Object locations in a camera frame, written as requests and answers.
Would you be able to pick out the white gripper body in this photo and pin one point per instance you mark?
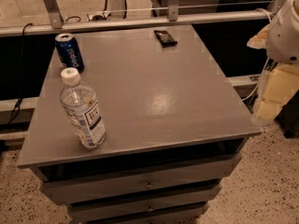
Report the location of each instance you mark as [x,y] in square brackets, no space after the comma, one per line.
[284,36]

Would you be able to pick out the clear plastic water bottle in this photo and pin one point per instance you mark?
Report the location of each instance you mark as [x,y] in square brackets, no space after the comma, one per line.
[82,109]

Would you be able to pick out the white power strip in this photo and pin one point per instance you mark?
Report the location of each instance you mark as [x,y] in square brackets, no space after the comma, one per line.
[100,16]

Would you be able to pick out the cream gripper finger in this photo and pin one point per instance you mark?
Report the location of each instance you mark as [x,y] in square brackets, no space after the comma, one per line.
[282,84]
[258,41]

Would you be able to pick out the metal guard rail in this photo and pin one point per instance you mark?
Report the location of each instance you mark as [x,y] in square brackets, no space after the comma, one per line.
[39,17]

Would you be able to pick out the blue pepsi can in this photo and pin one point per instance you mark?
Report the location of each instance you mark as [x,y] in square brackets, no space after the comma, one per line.
[68,51]

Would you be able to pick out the black snack wrapper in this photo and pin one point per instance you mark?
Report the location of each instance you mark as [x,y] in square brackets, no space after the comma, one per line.
[165,38]

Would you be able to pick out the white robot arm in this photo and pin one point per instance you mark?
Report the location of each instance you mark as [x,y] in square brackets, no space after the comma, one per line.
[280,39]

